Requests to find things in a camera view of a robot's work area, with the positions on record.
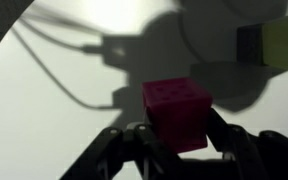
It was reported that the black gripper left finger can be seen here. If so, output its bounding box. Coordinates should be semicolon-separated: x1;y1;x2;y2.
59;121;185;180

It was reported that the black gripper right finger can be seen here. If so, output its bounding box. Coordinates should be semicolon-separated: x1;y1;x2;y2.
205;108;288;180

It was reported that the pink cube block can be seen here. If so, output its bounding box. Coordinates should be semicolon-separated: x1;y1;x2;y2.
141;76;214;155

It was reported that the yellow-green cube block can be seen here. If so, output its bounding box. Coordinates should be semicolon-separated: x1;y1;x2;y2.
261;12;288;72

